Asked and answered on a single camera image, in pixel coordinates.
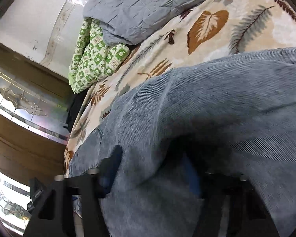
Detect black cloth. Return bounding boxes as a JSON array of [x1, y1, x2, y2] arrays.
[[65, 87, 89, 132]]

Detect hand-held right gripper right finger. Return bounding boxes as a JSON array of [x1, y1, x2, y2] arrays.
[[185, 153, 280, 237]]

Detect green patterned quilt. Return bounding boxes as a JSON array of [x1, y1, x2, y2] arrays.
[[68, 17, 131, 94]]

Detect grey-blue denim jeans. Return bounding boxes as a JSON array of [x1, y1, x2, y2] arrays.
[[69, 47, 296, 237]]

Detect wooden wardrobe with mirror panels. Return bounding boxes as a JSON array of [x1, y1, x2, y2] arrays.
[[0, 38, 72, 230]]

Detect grey quilted blanket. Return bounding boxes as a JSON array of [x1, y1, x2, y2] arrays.
[[82, 0, 251, 46]]

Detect cream leaf print blanket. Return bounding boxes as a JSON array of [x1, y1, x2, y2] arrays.
[[63, 0, 296, 178]]

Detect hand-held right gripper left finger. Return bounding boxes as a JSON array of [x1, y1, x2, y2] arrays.
[[22, 144, 124, 237]]

